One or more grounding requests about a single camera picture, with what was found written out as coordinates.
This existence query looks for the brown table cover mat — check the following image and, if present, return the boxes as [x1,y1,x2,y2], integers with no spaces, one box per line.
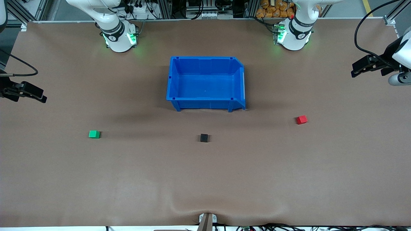
[0,18,411,227]

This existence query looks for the orange packaged goods pile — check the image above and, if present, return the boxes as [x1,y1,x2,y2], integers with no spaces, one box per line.
[256,0,296,19]

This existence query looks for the white power strip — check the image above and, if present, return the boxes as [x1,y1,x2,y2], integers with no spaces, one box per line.
[126,3,152,15]

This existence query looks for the blue plastic storage bin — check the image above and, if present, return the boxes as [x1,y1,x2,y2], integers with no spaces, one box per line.
[166,56,246,113]

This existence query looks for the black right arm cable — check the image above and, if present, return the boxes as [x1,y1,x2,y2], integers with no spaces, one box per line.
[0,48,39,77]

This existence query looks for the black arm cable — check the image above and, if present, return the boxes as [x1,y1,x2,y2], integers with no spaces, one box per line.
[354,0,402,62]
[0,48,39,77]

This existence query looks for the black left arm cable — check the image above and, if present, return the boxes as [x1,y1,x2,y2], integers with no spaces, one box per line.
[354,0,402,62]

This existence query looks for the aluminium frame profile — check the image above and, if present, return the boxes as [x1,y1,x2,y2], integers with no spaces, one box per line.
[384,0,411,27]
[6,0,49,22]

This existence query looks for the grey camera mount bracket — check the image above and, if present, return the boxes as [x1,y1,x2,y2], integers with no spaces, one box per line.
[198,213,217,231]

